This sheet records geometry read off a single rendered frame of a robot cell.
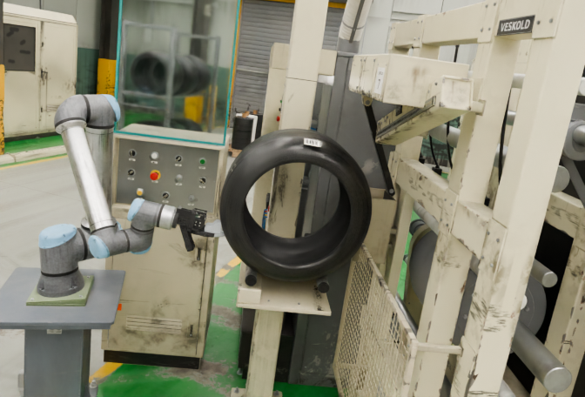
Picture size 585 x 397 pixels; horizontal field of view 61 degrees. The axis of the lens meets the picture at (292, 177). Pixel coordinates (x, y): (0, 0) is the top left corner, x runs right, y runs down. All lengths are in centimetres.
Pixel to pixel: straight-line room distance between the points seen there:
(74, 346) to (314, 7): 177
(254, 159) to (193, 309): 123
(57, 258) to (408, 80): 159
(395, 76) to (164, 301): 179
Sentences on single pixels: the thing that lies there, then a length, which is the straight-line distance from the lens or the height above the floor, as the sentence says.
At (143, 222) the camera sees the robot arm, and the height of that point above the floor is 106.
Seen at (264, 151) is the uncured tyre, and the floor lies 140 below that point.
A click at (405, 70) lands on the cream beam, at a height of 174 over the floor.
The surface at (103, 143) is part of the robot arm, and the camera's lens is 220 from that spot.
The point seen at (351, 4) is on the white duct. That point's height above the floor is 203.
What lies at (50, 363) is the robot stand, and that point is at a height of 32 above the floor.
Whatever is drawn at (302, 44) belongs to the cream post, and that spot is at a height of 179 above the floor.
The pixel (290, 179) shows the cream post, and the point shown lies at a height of 122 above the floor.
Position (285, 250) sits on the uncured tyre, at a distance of 214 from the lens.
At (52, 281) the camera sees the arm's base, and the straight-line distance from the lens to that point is 235.
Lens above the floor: 172
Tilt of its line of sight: 13 degrees down
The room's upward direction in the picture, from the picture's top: 8 degrees clockwise
